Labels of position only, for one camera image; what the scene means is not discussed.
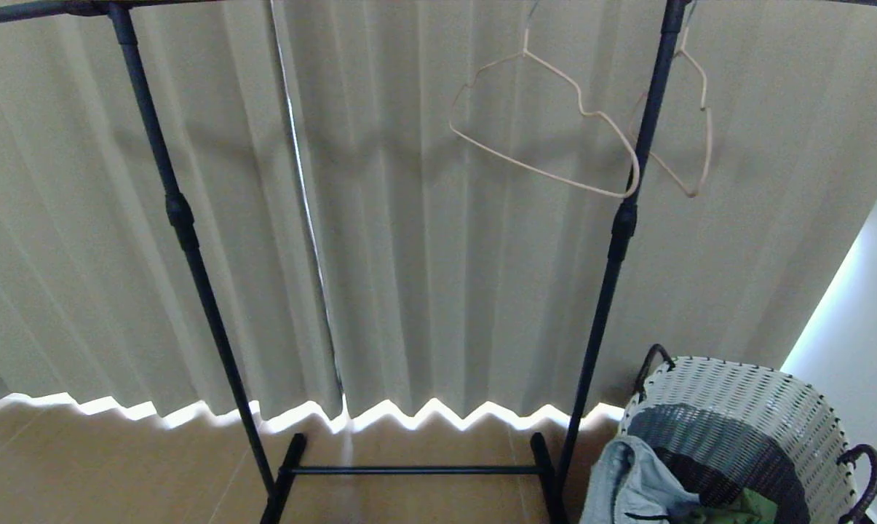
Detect green printed shirt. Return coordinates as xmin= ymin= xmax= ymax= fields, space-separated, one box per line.
xmin=682 ymin=488 xmax=779 ymax=524

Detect pink clothes hanger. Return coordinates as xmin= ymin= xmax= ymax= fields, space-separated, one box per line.
xmin=627 ymin=0 xmax=714 ymax=199
xmin=449 ymin=0 xmax=640 ymax=199

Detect black clothes rack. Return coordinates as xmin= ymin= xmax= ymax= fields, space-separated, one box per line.
xmin=0 ymin=0 xmax=877 ymax=524

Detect white laundry basket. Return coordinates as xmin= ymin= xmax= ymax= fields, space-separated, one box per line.
xmin=616 ymin=344 xmax=877 ymax=524

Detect beige curtain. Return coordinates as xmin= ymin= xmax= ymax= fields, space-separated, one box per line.
xmin=0 ymin=0 xmax=877 ymax=437

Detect pale grey shorts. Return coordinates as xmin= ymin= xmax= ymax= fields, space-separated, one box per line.
xmin=590 ymin=435 xmax=701 ymax=524

